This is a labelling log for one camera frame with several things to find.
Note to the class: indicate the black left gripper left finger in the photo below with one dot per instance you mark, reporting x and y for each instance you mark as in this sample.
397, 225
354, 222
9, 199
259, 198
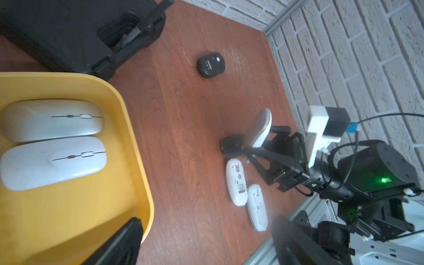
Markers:
120, 249

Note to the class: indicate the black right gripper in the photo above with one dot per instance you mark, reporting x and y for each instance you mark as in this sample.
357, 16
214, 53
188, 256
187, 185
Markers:
288, 161

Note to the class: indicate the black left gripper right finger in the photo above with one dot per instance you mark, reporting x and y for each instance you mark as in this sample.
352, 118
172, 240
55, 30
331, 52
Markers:
294, 247

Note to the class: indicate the silver mouse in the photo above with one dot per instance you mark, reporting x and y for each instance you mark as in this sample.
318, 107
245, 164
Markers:
45, 119

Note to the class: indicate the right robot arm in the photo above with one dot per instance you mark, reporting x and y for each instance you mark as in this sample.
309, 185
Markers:
369, 187

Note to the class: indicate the flat black mouse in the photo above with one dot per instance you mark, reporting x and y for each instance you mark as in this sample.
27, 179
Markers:
231, 146

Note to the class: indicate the yellow plastic storage box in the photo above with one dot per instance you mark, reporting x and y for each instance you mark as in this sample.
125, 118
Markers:
66, 222

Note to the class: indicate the black mouse upside down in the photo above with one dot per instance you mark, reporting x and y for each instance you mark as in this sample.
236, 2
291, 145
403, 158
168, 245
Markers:
211, 65

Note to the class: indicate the black plastic tool case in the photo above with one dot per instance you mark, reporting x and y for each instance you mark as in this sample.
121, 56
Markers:
88, 37

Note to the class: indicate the aluminium front rail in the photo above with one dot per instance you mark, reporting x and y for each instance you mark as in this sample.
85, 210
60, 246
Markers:
302, 217

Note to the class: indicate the aluminium corner post right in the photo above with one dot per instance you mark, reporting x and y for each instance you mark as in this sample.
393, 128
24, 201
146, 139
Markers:
283, 15

